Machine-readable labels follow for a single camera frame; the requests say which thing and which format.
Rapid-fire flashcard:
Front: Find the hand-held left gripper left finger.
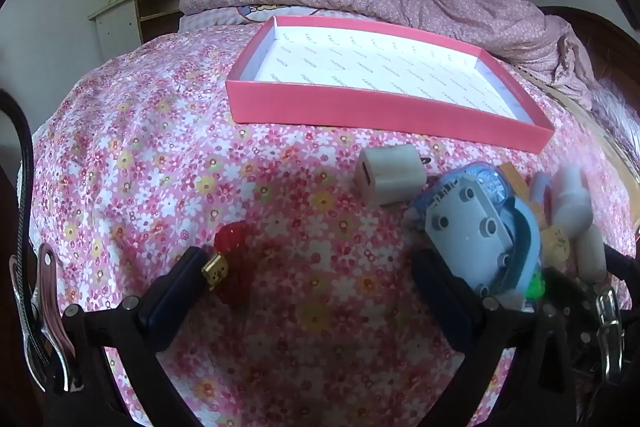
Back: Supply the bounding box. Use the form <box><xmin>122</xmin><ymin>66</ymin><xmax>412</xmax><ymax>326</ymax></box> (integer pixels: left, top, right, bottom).
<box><xmin>45</xmin><ymin>246</ymin><xmax>216</xmax><ymax>427</ymax></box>

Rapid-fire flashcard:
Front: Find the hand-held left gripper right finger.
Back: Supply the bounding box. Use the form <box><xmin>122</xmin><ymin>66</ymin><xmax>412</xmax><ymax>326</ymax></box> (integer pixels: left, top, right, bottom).
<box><xmin>411</xmin><ymin>249</ymin><xmax>601</xmax><ymax>427</ymax></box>

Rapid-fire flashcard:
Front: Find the light blue curved plastic piece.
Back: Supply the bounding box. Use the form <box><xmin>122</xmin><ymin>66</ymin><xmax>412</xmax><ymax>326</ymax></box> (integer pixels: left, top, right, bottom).
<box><xmin>492</xmin><ymin>194</ymin><xmax>543</xmax><ymax>308</ymax></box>

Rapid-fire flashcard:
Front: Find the beige charger cube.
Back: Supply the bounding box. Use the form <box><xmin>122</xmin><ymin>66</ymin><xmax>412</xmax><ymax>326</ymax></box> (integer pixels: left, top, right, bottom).
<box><xmin>354</xmin><ymin>144</ymin><xmax>427</xmax><ymax>208</ymax></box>

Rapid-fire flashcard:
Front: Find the white oblong plastic case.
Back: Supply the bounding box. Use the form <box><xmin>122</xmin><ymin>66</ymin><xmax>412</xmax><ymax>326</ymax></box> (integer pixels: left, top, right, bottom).
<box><xmin>572</xmin><ymin>227</ymin><xmax>608</xmax><ymax>283</ymax></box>

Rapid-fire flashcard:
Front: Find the white plastic bottle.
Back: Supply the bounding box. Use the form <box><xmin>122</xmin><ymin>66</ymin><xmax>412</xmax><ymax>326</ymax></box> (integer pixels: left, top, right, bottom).
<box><xmin>530</xmin><ymin>166</ymin><xmax>596</xmax><ymax>240</ymax></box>

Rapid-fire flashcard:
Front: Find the pink shallow cardboard box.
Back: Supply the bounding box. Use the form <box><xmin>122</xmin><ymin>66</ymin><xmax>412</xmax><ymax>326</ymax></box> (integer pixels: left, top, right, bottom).
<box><xmin>226</xmin><ymin>16</ymin><xmax>555</xmax><ymax>154</ymax></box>

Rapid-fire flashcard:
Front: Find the green toy figure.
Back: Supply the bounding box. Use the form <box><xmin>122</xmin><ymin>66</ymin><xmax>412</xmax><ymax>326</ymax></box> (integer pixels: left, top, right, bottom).
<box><xmin>522</xmin><ymin>272</ymin><xmax>546</xmax><ymax>303</ymax></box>

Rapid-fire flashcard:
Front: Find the large rose metal spring clamp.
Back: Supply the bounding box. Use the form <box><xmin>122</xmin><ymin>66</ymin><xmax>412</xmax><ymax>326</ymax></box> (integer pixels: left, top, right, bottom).
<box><xmin>10</xmin><ymin>243</ymin><xmax>86</xmax><ymax>394</ymax></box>

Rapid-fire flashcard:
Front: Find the wooden puzzle piece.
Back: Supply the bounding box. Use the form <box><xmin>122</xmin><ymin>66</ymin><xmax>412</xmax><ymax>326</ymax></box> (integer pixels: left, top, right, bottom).
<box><xmin>497</xmin><ymin>163</ymin><xmax>571</xmax><ymax>265</ymax></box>

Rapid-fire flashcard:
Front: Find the pink floral bed sheet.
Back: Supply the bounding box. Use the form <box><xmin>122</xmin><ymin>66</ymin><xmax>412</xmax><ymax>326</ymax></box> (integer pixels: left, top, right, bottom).
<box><xmin>30</xmin><ymin>14</ymin><xmax>640</xmax><ymax>427</ymax></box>

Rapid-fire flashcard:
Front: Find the small silver metal clip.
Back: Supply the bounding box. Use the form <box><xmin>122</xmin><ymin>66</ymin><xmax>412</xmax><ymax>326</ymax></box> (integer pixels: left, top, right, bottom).
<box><xmin>595</xmin><ymin>286</ymin><xmax>626</xmax><ymax>385</ymax></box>

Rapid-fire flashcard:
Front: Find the pale wooden bedside cabinet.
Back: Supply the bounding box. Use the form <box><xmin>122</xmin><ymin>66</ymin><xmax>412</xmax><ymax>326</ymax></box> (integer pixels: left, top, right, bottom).
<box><xmin>89</xmin><ymin>0</ymin><xmax>193</xmax><ymax>68</ymax></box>

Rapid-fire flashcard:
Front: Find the cartoon print pillow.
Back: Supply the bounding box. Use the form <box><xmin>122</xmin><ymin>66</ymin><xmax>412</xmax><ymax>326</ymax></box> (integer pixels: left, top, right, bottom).
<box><xmin>179</xmin><ymin>4</ymin><xmax>321</xmax><ymax>32</ymax></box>

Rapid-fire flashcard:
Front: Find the pink patterned quilt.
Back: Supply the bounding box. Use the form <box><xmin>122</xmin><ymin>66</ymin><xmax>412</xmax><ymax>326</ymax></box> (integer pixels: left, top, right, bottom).
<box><xmin>179</xmin><ymin>0</ymin><xmax>601</xmax><ymax>108</ymax></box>

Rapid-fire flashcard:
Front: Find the dark wooden headboard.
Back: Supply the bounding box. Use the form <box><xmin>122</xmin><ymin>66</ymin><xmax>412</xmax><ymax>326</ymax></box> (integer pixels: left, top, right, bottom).
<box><xmin>540</xmin><ymin>7</ymin><xmax>640</xmax><ymax>108</ymax></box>

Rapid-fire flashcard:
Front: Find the black braided cable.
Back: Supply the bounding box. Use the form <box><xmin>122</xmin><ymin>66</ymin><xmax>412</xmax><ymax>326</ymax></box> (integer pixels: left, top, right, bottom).
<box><xmin>0</xmin><ymin>89</ymin><xmax>37</xmax><ymax>358</ymax></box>

